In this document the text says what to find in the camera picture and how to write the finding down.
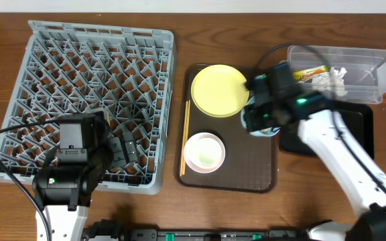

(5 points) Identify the white tissue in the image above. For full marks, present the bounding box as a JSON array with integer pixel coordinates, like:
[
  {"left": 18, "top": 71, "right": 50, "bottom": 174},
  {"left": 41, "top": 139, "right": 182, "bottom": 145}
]
[{"left": 312, "top": 67, "right": 347, "bottom": 96}]

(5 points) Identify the grey dish rack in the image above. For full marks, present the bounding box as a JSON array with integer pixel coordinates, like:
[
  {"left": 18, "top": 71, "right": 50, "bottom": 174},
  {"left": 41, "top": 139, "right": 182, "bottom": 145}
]
[{"left": 0, "top": 21, "right": 176, "bottom": 195}]

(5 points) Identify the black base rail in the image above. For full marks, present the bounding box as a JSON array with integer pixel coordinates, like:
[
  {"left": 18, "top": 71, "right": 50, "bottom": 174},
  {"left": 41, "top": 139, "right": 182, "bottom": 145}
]
[{"left": 80, "top": 220, "right": 309, "bottom": 241}]

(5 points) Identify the light blue bowl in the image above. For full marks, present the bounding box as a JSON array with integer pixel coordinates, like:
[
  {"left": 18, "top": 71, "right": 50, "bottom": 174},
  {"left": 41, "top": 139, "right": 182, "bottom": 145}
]
[{"left": 241, "top": 96, "right": 281, "bottom": 137}]

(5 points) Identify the brown serving tray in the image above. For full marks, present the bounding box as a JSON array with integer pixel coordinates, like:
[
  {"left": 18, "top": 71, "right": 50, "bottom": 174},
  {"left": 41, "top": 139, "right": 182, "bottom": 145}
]
[{"left": 174, "top": 63, "right": 278, "bottom": 194}]

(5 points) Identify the green orange snack wrapper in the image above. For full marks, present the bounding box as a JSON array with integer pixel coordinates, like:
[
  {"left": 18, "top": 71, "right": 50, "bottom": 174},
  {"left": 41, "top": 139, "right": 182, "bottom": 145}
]
[{"left": 293, "top": 65, "right": 328, "bottom": 82}]

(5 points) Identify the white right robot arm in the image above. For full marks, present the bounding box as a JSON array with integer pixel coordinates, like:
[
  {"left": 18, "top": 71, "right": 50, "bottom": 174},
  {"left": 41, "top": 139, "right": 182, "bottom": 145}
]
[{"left": 244, "top": 74, "right": 386, "bottom": 240}]

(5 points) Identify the black rectangular tray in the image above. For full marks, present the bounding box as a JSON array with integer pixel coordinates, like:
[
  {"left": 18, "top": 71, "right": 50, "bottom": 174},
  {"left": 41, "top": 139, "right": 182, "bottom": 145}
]
[{"left": 279, "top": 100, "right": 375, "bottom": 159}]

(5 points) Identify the clear plastic bin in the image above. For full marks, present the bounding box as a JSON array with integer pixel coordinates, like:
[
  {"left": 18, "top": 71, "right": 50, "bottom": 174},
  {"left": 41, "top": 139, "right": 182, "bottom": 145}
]
[{"left": 302, "top": 46, "right": 386, "bottom": 104}]

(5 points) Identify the pink bowl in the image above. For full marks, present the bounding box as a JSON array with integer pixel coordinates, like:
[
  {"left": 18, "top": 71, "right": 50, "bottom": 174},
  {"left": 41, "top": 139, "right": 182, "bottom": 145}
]
[{"left": 183, "top": 132, "right": 226, "bottom": 174}]

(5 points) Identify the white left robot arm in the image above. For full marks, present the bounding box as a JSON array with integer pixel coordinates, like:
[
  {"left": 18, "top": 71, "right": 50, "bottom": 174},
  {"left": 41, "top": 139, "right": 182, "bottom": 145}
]
[{"left": 32, "top": 111, "right": 138, "bottom": 240}]

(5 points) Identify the yellow round plate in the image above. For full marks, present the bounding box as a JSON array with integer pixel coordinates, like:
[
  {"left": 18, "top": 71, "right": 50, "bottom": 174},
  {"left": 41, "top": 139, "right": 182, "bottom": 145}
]
[{"left": 190, "top": 64, "right": 249, "bottom": 118}]

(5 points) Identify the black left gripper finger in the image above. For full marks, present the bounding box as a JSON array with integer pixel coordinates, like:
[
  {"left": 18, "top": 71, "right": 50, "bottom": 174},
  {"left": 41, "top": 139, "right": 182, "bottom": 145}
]
[
  {"left": 122, "top": 131, "right": 138, "bottom": 163},
  {"left": 107, "top": 137, "right": 127, "bottom": 168}
]

